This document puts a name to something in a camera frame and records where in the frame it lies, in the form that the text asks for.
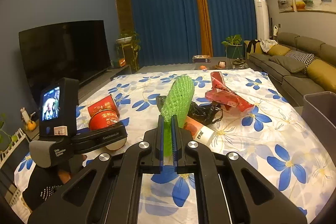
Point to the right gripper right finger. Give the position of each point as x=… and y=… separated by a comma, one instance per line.
x=228, y=188

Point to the green foam net sleeve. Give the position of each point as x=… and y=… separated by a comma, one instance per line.
x=176, y=103

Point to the grey plastic trash bin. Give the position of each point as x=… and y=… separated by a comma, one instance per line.
x=319, y=114

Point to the red paper cup front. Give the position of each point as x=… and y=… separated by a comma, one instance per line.
x=103, y=119

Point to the red paper cup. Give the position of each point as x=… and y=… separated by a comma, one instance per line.
x=103, y=119
x=107, y=103

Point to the orange white paper cup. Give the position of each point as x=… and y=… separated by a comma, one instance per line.
x=199, y=132

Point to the red paper cup rear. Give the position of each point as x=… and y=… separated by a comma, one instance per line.
x=107, y=103

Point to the black plastic bag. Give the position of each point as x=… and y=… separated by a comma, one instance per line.
x=204, y=114

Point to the blue floral white tablecloth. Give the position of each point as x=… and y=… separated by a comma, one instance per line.
x=272, y=137

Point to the red candy wrapper bag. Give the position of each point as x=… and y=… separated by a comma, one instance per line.
x=223, y=95

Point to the black television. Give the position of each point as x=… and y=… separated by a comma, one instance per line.
x=76, y=50

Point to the dark coffee table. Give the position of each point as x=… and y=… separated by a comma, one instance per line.
x=204, y=62

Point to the plant on stand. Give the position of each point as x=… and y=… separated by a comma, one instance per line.
x=128, y=47

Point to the orange curtain strip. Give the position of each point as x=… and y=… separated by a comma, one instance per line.
x=205, y=28

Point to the grey cushion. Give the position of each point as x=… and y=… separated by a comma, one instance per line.
x=291, y=65

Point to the green potted plant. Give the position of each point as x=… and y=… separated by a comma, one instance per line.
x=234, y=47

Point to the grey sectional sofa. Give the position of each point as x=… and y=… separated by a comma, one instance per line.
x=292, y=86

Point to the far mustard cushion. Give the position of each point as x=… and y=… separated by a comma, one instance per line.
x=278, y=50

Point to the white clothes on sofa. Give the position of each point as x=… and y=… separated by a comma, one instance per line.
x=267, y=44

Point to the mustard yellow cushion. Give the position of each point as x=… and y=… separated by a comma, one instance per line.
x=323, y=74

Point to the black white patterned cushion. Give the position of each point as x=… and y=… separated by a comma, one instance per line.
x=306, y=58

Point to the white standing air conditioner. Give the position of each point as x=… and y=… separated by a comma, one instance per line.
x=262, y=19

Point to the blue curtain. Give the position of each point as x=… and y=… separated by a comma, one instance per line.
x=170, y=33

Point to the phone on gripper mount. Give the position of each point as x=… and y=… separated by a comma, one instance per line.
x=58, y=108

